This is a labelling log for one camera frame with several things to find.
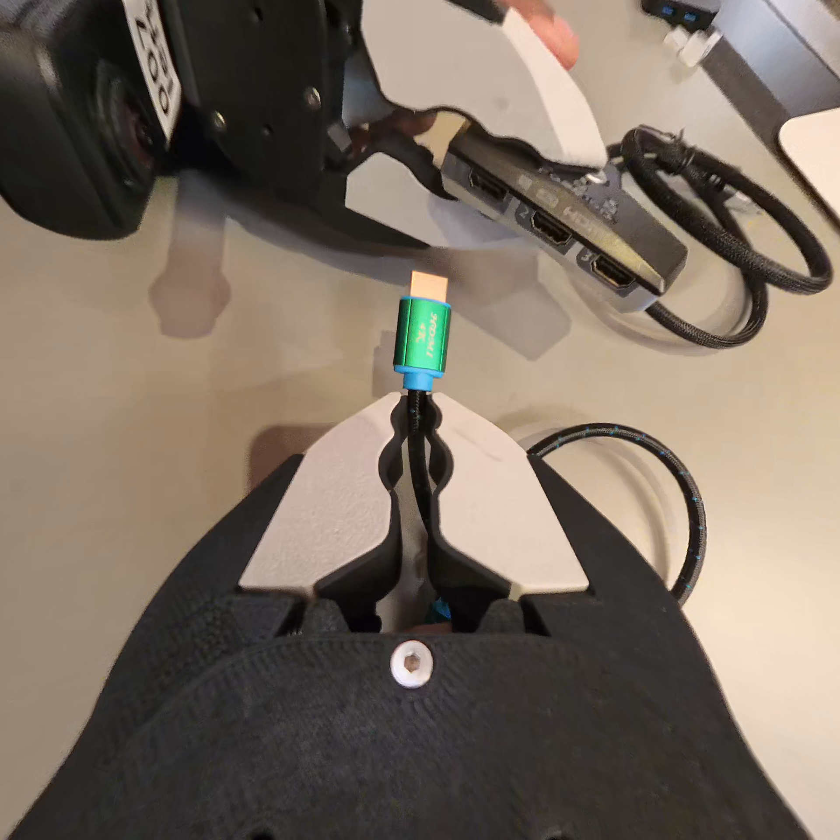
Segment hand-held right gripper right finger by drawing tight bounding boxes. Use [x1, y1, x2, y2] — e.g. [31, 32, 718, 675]
[427, 392, 590, 631]

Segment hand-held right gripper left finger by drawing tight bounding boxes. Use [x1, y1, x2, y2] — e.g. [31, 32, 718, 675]
[238, 392, 403, 631]

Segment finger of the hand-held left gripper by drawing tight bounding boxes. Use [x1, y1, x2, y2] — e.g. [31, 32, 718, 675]
[361, 0, 609, 166]
[344, 138, 501, 247]

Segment black braided cable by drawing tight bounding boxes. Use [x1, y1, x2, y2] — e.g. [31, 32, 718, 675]
[607, 125, 834, 352]

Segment small white plastic part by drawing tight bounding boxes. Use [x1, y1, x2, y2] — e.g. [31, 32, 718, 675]
[663, 26, 723, 67]

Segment person's left hand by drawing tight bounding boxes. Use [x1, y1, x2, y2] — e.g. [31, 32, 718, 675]
[530, 7, 583, 71]

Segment black usb hub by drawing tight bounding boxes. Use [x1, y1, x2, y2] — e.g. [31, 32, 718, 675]
[640, 0, 723, 32]

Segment green plug braided cable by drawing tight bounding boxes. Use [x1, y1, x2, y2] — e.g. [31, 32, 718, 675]
[392, 270, 708, 634]

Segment wood-framed black panel stand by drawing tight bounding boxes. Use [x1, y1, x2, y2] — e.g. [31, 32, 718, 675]
[777, 108, 840, 224]

